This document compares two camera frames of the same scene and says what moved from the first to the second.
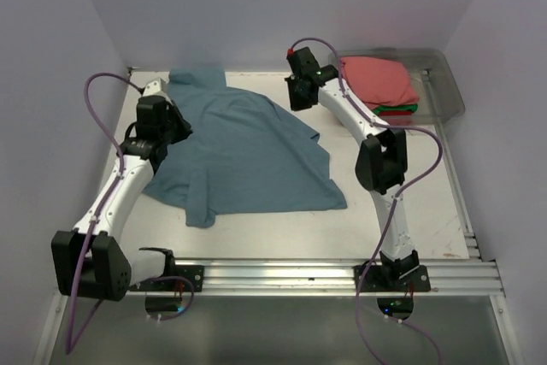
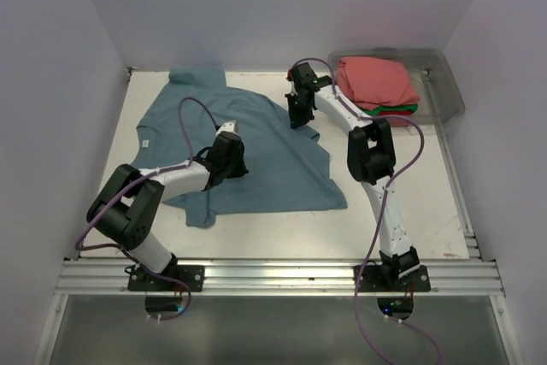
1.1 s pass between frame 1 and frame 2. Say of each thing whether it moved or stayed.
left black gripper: moved
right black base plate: stayed
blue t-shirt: stayed
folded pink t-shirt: stayed
